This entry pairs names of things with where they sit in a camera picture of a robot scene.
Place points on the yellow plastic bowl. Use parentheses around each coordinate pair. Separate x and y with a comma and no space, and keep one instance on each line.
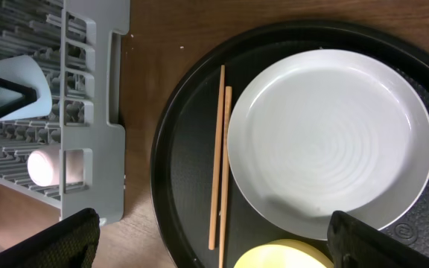
(284,253)

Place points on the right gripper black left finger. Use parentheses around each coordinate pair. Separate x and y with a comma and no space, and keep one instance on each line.
(72,242)

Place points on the light blue plastic cup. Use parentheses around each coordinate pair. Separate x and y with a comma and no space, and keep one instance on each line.
(24,70)

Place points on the grey dishwasher rack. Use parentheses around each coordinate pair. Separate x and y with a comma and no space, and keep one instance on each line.
(77,44)

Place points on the wooden chopstick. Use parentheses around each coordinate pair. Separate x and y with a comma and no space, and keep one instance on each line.
(217,159)
(225,175)

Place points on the pink plastic cup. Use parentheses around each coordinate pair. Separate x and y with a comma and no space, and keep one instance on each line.
(44,166)

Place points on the grey round plate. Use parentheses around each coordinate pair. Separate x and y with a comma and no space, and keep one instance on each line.
(329,130)

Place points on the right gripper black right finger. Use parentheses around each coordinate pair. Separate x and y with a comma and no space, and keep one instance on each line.
(354,244)

